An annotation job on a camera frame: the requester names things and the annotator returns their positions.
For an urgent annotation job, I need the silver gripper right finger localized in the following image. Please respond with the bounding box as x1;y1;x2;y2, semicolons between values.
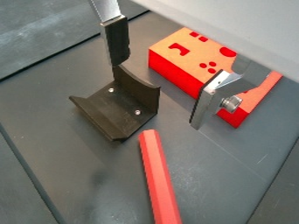
189;55;271;130

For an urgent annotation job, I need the black curved holder stand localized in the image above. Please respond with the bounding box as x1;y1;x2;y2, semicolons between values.
69;65;160;141

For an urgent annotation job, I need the red hexagonal prism peg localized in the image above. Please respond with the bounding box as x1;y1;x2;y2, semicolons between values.
139;129;183;224

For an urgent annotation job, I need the red shape sorter block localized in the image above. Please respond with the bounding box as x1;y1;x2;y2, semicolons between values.
148;28;283;128

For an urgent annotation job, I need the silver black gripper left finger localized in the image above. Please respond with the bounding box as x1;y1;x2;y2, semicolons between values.
88;0;129;67

